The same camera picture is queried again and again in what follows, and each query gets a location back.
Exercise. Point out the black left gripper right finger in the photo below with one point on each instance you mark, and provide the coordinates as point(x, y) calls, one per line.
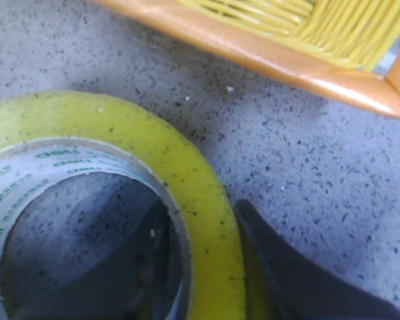
point(283, 284)

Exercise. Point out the yellow wicker basket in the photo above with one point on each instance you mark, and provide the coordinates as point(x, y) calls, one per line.
point(327, 47)

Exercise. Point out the yellow tape roll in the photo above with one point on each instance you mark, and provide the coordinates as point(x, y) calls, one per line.
point(78, 172)

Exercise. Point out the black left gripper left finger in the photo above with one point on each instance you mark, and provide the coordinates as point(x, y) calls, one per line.
point(139, 279)

